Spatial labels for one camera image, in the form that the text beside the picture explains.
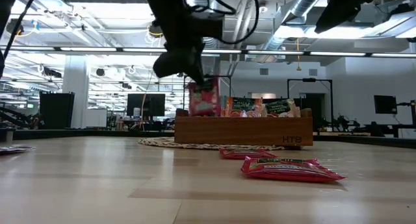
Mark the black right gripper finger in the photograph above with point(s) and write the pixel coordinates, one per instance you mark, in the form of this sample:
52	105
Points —
347	3

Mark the red strawberry tea packet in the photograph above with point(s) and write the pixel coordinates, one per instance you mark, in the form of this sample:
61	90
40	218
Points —
203	102
247	154
289	172

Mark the black background robot arm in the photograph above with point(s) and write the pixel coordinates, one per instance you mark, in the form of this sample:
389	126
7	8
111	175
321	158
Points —
16	118

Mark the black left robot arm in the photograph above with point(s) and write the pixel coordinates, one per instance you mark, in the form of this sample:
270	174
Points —
169	9

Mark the wooden compartment tea box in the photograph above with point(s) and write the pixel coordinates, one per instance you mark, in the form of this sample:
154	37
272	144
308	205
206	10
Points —
243	131

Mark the black ceiling-mounted device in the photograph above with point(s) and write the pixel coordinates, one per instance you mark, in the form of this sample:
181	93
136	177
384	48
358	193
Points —
14	26
156	30

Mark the black computer monitor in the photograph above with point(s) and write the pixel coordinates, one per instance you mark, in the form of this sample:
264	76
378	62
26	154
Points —
146	104

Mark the round woven straw placemat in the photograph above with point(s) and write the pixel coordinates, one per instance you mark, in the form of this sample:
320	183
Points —
156	142

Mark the long ceiling light strip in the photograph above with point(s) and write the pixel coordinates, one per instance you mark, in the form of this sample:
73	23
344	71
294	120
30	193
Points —
87	49

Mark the small black monitor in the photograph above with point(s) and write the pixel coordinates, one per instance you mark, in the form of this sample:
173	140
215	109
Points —
385	104

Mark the white square pillar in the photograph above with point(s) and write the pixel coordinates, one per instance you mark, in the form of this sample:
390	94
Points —
75	87

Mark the black desk with equipment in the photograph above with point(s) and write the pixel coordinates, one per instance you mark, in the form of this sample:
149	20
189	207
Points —
373	128

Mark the black tall cabinet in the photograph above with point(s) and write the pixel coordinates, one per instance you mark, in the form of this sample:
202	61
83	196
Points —
57	110

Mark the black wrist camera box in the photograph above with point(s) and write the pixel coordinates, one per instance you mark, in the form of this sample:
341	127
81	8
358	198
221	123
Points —
211	26

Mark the silver ventilation duct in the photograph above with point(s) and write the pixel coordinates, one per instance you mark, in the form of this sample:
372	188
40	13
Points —
302	3

